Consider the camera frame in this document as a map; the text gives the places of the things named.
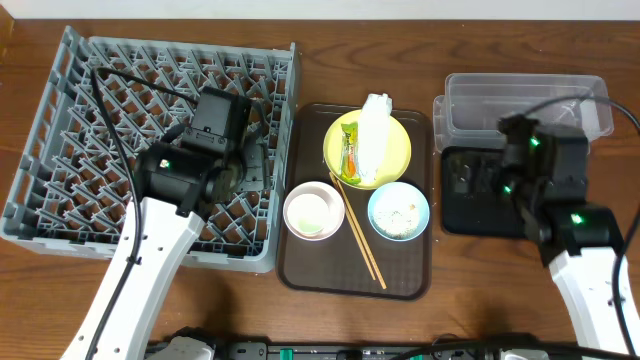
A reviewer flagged clear plastic waste bin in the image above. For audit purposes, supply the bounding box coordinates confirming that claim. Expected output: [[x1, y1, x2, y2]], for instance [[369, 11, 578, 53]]
[[433, 73, 614, 152]]

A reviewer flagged wooden chopstick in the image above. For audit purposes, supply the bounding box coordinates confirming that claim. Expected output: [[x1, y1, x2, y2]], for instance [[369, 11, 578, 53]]
[[332, 173, 387, 290], [329, 172, 377, 281]]

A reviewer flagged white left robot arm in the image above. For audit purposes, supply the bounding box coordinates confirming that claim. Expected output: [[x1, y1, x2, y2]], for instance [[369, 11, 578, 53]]
[[63, 88, 270, 359]]

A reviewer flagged yellow round plate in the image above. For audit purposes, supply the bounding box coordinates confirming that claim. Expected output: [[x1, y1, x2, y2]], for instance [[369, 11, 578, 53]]
[[323, 109, 412, 190]]

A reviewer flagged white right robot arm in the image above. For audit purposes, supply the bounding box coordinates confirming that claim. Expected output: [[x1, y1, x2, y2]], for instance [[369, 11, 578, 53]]
[[441, 115, 639, 356]]

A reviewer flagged wooden chopstick left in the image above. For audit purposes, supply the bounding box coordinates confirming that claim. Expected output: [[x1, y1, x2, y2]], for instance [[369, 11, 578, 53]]
[[329, 172, 377, 281]]

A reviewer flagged light blue bowl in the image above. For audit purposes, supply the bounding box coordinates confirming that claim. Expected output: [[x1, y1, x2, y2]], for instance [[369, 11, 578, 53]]
[[367, 182, 431, 242]]

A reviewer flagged pink shallow bowl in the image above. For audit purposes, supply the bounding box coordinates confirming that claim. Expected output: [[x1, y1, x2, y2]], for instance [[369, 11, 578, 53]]
[[283, 181, 346, 241]]

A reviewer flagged grey plastic dishwasher rack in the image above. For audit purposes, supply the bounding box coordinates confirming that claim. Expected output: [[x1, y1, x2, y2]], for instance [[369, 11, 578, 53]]
[[1, 28, 300, 273]]

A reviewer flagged white small cup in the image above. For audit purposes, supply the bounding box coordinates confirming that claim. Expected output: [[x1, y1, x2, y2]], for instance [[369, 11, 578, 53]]
[[287, 194, 329, 236]]

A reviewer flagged black food waste tray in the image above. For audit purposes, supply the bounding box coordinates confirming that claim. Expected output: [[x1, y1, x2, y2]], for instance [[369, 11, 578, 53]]
[[441, 146, 524, 239]]

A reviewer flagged green snack wrapper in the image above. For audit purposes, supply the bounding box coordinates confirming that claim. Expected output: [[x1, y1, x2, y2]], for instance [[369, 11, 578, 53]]
[[339, 122, 361, 185]]

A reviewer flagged white napkin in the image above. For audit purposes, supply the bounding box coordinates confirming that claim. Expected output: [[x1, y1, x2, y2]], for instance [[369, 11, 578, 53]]
[[356, 93, 392, 185]]

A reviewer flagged wooden chopstick right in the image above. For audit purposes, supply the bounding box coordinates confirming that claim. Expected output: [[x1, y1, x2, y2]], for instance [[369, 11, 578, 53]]
[[332, 173, 387, 290]]

